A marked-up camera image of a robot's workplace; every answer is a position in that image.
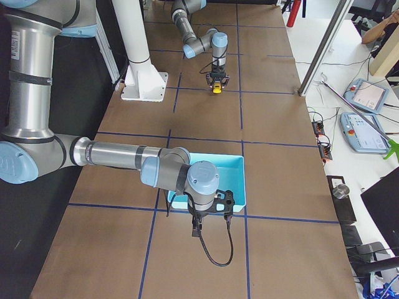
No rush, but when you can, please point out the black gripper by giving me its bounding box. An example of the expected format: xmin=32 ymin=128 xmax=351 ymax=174
xmin=206 ymin=64 xmax=229 ymax=90

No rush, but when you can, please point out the yellow beetle toy car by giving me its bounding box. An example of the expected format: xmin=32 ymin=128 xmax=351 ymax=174
xmin=212 ymin=81 xmax=223 ymax=94

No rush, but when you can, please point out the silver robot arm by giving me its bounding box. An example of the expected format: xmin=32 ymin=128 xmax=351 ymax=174
xmin=1 ymin=1 xmax=111 ymax=215
xmin=171 ymin=0 xmax=229 ymax=94

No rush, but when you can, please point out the turquoise plastic bin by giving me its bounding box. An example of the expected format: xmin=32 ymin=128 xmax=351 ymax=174
xmin=167 ymin=152 xmax=247 ymax=214

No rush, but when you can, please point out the red cylinder bottle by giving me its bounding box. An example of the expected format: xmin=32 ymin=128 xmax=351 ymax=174
xmin=286 ymin=0 xmax=302 ymax=27

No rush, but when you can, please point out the orange connector block upper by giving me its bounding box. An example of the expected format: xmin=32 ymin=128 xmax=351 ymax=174
xmin=312 ymin=121 xmax=325 ymax=136

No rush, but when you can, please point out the orange connector block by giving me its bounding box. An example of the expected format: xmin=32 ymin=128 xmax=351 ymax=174
xmin=317 ymin=142 xmax=332 ymax=162
xmin=312 ymin=121 xmax=325 ymax=136

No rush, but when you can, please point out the orange connector block lower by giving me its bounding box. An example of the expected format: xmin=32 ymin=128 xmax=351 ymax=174
xmin=317 ymin=142 xmax=332 ymax=162

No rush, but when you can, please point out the teach pendant upper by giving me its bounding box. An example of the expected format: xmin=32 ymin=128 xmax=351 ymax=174
xmin=344 ymin=78 xmax=389 ymax=114

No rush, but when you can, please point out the teach pendant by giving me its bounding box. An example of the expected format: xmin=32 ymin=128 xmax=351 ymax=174
xmin=344 ymin=78 xmax=389 ymax=114
xmin=340 ymin=113 xmax=390 ymax=154

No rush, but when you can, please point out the teach pendant lower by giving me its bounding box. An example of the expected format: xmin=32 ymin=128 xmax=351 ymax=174
xmin=340 ymin=113 xmax=390 ymax=154

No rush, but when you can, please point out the silver metal cup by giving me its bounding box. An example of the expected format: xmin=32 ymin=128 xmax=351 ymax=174
xmin=332 ymin=184 xmax=350 ymax=199

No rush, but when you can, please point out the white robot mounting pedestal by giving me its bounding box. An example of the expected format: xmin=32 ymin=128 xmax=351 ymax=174
xmin=112 ymin=0 xmax=168 ymax=102

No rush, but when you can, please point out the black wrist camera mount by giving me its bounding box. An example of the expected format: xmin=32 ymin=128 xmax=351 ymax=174
xmin=211 ymin=189 xmax=235 ymax=216

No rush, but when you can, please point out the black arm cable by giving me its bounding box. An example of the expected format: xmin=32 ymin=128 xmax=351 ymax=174
xmin=190 ymin=199 xmax=234 ymax=267

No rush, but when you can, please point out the aluminium frame post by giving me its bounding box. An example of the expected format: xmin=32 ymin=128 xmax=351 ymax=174
xmin=298 ymin=0 xmax=353 ymax=97

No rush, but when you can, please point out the grabber stick green handle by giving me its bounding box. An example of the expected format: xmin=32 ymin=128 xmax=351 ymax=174
xmin=320 ymin=80 xmax=398 ymax=159

